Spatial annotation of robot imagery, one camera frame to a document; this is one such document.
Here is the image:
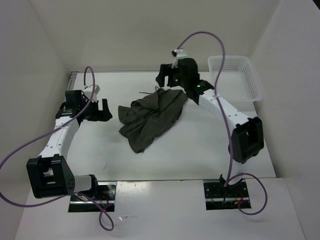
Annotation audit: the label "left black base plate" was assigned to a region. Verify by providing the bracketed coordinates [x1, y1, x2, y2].
[68, 181, 117, 213]

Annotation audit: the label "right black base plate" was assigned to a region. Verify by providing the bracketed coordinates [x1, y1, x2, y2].
[203, 179, 252, 211]

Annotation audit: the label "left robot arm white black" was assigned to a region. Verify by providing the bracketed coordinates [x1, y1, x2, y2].
[26, 86, 113, 200]

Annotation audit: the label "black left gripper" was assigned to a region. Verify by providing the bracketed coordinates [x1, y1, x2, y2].
[79, 98, 112, 122]

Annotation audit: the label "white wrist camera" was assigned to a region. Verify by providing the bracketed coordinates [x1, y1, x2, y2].
[83, 84, 100, 103]
[171, 48, 188, 69]

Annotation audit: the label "olive green shorts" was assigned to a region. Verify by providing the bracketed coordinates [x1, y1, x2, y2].
[118, 87, 188, 154]

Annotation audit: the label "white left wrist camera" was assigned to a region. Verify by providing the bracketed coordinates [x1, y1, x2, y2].
[83, 84, 100, 103]

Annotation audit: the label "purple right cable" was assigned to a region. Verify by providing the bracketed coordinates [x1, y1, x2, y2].
[177, 31, 268, 215]

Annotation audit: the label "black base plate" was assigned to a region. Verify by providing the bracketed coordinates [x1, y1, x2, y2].
[203, 179, 252, 211]
[68, 181, 117, 213]

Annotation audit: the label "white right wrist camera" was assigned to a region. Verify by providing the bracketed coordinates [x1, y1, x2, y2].
[171, 48, 188, 69]

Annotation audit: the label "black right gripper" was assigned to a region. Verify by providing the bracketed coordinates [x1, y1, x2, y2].
[155, 63, 189, 88]

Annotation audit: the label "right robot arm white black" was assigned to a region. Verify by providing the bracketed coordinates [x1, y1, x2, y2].
[155, 57, 265, 197]

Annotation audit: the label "white perforated plastic basket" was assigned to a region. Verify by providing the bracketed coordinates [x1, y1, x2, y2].
[207, 55, 263, 102]

